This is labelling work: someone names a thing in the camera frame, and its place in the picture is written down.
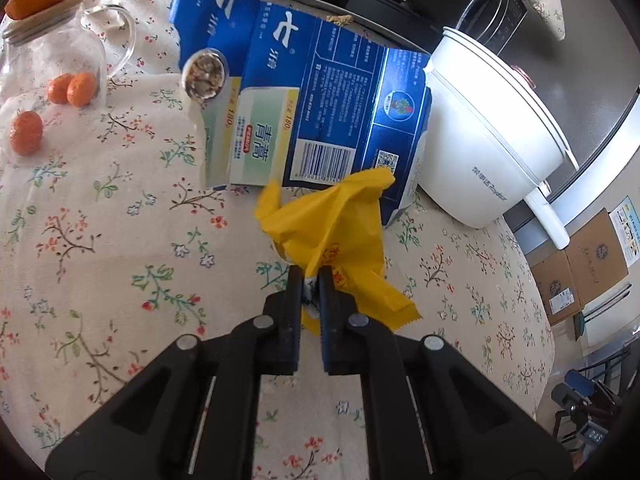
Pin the blue cardboard carton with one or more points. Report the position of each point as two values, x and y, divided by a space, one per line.
325 85

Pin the paper notice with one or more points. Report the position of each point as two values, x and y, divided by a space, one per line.
627 222

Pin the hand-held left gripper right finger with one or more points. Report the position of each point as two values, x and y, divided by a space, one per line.
330 320

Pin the white electric cooking pot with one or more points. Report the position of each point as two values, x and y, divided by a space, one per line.
475 160

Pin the glass jar with wooden lid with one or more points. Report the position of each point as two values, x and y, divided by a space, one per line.
50 45

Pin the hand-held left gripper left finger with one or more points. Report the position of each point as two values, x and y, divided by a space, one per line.
290 320

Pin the floral tablecloth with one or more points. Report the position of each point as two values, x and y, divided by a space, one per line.
125 210

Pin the cardboard box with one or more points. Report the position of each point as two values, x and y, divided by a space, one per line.
585 260

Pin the yellow plastic wrapper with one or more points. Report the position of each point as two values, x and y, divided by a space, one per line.
340 220

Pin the small kumquat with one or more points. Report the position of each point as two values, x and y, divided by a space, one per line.
59 89
25 132
82 89

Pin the grey refrigerator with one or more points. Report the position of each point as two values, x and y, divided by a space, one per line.
590 60

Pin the white-rimmed glass pot lid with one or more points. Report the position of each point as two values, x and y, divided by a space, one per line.
500 67

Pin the floral oven mitt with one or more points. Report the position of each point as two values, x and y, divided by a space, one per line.
540 0

